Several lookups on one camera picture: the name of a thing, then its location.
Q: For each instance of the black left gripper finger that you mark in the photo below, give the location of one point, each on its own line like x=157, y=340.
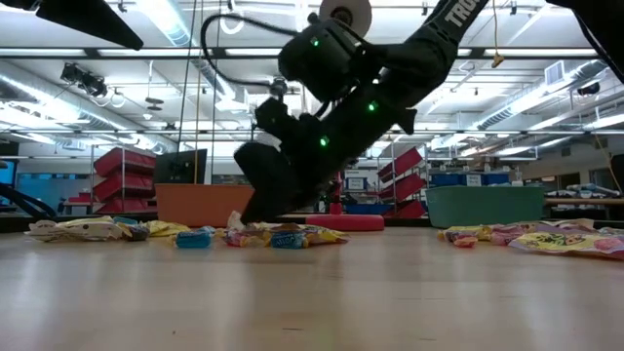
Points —
x=88, y=17

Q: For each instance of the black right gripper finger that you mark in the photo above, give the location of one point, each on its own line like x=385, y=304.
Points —
x=268, y=195

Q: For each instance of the red candy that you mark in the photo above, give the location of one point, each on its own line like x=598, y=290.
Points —
x=465, y=242
x=244, y=239
x=502, y=236

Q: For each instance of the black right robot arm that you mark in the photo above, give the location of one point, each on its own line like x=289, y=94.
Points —
x=439, y=39

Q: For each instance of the blue wrapped candy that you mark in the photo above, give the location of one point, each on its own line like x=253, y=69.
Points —
x=126, y=221
x=193, y=239
x=288, y=240
x=207, y=229

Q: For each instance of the green wrapped candy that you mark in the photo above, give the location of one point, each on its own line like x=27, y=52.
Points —
x=612, y=231

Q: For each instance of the black ceiling spotlight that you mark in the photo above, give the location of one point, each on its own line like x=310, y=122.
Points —
x=279, y=89
x=80, y=78

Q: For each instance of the orange plastic bin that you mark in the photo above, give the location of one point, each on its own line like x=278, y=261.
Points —
x=205, y=205

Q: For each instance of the red desk lamp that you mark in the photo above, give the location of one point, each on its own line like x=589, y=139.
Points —
x=346, y=223

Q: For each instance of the blue storage bin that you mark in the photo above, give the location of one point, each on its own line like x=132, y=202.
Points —
x=365, y=209

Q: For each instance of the black monitor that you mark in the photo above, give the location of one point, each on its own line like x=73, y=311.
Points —
x=180, y=166

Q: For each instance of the red bin rack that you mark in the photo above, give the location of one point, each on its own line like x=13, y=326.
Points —
x=124, y=163
x=407, y=187

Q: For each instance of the black overhead beam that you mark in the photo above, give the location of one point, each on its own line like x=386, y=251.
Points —
x=219, y=52

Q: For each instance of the blue partition panel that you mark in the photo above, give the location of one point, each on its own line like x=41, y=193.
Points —
x=53, y=192

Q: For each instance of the light teal plastic bin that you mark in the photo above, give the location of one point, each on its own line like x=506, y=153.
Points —
x=482, y=207

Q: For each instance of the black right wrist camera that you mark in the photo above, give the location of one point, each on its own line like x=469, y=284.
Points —
x=280, y=119

